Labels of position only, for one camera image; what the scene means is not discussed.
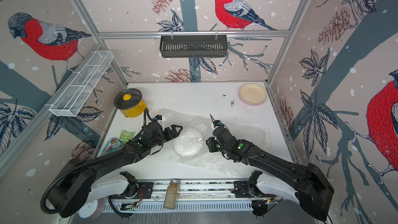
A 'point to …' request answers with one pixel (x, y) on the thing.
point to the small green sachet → (125, 136)
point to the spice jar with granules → (171, 198)
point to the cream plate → (253, 94)
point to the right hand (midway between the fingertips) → (207, 140)
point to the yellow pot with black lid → (130, 103)
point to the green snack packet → (113, 145)
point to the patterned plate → (189, 142)
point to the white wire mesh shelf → (70, 101)
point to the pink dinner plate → (252, 103)
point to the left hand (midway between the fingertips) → (180, 127)
